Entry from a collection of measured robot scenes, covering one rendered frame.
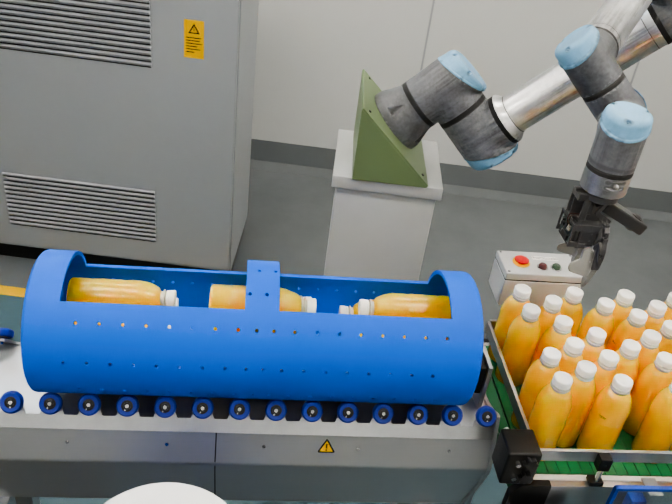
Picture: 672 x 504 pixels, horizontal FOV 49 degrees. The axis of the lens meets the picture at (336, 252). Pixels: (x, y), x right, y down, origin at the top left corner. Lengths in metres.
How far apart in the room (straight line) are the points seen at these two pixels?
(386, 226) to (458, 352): 0.82
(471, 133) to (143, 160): 1.54
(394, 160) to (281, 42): 2.23
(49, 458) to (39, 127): 1.87
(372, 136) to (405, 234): 0.35
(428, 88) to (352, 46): 2.10
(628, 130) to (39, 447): 1.30
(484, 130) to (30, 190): 2.05
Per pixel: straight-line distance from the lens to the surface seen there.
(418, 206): 2.20
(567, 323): 1.73
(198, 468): 1.67
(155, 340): 1.43
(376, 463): 1.67
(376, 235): 2.25
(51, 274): 1.50
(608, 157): 1.49
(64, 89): 3.18
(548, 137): 4.51
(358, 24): 4.17
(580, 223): 1.56
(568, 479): 1.70
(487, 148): 2.17
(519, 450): 1.56
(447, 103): 2.14
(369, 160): 2.10
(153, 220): 3.34
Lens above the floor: 2.10
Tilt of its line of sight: 34 degrees down
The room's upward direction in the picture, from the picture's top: 8 degrees clockwise
